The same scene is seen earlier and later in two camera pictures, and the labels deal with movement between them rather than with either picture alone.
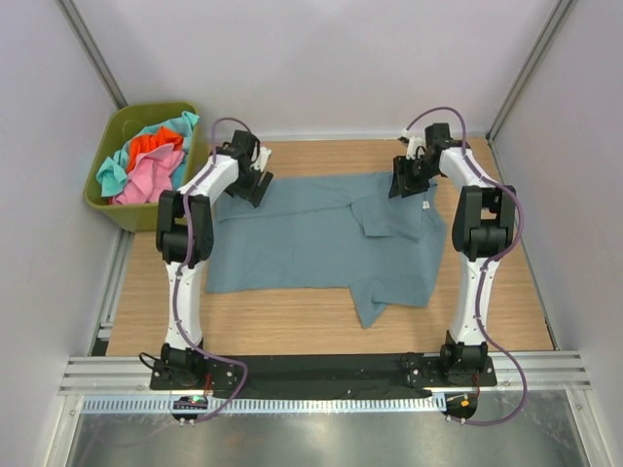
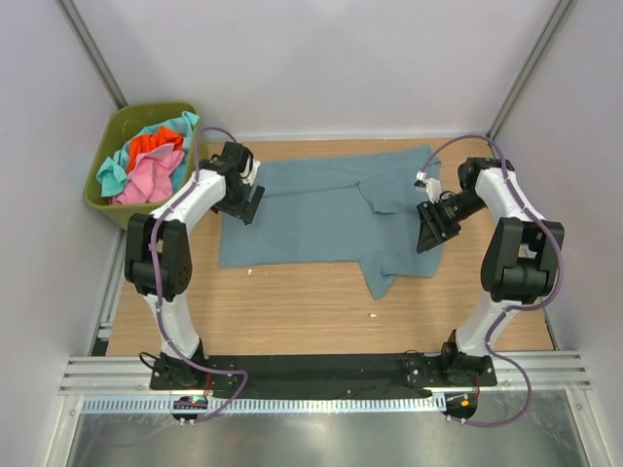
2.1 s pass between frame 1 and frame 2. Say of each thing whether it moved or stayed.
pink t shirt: stayed
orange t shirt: stayed
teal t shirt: stayed
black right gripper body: moved
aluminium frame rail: stayed
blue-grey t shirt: moved
